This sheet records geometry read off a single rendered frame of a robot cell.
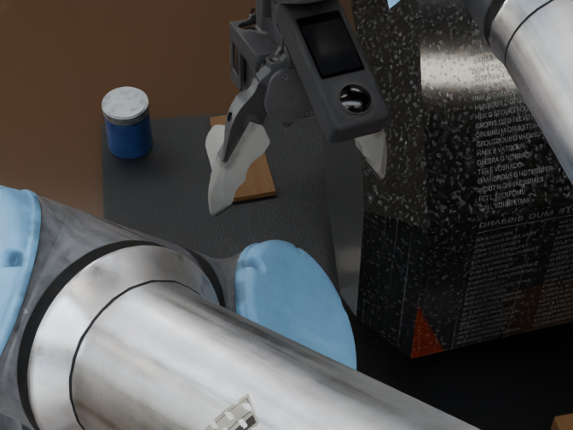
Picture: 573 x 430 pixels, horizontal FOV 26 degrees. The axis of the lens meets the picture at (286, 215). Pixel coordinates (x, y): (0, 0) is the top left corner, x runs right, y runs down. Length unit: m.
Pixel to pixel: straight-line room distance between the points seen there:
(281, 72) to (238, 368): 0.32
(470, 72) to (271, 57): 0.94
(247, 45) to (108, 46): 2.10
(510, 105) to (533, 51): 1.07
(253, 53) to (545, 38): 0.25
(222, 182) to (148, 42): 2.09
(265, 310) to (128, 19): 2.25
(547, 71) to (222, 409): 0.29
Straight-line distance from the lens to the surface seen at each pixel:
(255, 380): 0.67
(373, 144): 1.02
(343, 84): 0.90
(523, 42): 0.81
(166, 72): 2.97
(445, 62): 1.85
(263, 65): 0.96
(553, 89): 0.78
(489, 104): 1.87
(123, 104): 2.70
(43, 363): 0.78
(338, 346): 0.98
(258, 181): 2.68
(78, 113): 2.90
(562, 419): 2.25
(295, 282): 0.96
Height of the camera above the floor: 2.02
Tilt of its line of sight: 50 degrees down
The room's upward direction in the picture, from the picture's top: straight up
